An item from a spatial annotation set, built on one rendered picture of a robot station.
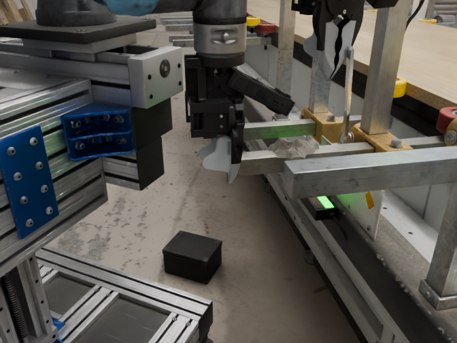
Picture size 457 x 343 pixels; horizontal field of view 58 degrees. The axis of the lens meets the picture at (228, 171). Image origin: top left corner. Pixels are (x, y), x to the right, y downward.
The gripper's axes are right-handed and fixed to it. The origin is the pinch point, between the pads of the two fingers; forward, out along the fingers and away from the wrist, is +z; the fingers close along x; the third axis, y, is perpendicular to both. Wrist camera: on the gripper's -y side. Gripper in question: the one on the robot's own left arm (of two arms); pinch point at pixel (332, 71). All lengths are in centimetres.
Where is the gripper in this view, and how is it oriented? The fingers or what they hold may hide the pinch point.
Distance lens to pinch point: 69.5
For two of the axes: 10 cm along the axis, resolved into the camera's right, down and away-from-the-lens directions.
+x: -8.5, 2.3, -4.7
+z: -0.1, 8.9, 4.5
